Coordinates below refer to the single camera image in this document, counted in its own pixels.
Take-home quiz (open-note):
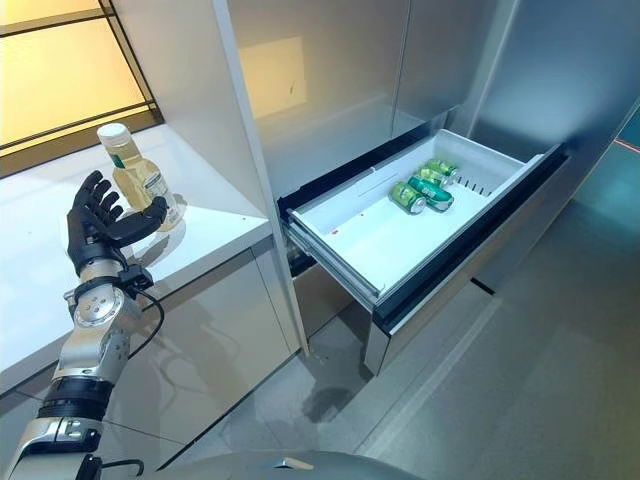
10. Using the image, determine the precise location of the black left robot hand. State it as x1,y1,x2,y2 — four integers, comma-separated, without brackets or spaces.
67,169,169,276

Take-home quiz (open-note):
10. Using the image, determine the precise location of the tea bottle with white cap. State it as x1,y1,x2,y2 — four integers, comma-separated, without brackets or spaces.
96,123,184,232

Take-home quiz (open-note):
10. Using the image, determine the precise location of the fridge drawer with white bin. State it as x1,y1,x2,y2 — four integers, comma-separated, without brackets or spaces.
277,127,571,376

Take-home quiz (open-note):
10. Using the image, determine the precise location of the stainless steel fridge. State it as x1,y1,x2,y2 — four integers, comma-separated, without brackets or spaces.
212,0,571,376

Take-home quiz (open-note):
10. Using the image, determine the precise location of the white counter cabinet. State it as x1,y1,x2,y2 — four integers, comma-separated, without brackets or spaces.
0,122,306,451

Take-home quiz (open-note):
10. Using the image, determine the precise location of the tall white side panel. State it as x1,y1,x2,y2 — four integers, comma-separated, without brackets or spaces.
112,0,311,356

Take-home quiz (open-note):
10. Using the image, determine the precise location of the yellow lit window panel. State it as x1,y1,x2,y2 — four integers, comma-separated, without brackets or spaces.
0,0,166,176

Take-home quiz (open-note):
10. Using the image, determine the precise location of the grey robot torso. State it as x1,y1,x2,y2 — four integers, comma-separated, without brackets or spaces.
159,449,401,480

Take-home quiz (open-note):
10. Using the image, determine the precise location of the light green drink can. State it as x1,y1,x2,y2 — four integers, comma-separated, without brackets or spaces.
417,164,451,189
389,180,427,214
427,158,460,179

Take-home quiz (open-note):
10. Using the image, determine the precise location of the dark green drink can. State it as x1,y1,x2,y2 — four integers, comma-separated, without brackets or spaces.
405,174,455,212

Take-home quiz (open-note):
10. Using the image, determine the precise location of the tall grey cabinet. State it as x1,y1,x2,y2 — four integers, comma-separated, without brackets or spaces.
464,0,640,211

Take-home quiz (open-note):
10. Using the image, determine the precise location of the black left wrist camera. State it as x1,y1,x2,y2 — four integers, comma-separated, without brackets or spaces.
117,267,154,291

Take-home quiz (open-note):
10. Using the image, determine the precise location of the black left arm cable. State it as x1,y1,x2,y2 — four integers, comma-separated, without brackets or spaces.
97,282,166,480

